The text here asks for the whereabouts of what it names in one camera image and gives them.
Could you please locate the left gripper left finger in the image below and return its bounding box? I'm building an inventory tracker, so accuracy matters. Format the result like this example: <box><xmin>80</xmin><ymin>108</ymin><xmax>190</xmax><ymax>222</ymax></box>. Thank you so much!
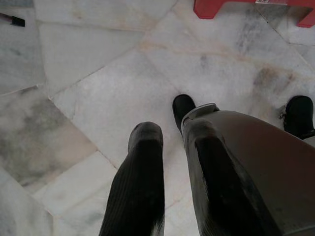
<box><xmin>98</xmin><ymin>121</ymin><xmax>165</xmax><ymax>236</ymax></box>

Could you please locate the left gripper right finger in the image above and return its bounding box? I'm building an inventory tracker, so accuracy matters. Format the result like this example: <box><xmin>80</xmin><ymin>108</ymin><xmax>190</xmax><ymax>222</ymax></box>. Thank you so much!
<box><xmin>183</xmin><ymin>119</ymin><xmax>274</xmax><ymax>236</ymax></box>

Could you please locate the black robot right foot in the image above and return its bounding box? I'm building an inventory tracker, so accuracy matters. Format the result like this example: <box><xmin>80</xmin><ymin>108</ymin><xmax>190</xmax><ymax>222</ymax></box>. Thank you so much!
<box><xmin>283</xmin><ymin>95</ymin><xmax>315</xmax><ymax>140</ymax></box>

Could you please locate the red plastic stool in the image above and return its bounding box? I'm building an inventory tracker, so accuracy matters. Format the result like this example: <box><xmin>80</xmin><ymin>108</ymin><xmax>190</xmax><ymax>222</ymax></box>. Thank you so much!
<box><xmin>193</xmin><ymin>0</ymin><xmax>315</xmax><ymax>27</ymax></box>

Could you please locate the marble table red edge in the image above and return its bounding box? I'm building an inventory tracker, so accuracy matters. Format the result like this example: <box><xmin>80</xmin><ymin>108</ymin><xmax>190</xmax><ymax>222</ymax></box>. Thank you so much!
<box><xmin>0</xmin><ymin>13</ymin><xmax>26</xmax><ymax>28</ymax></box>

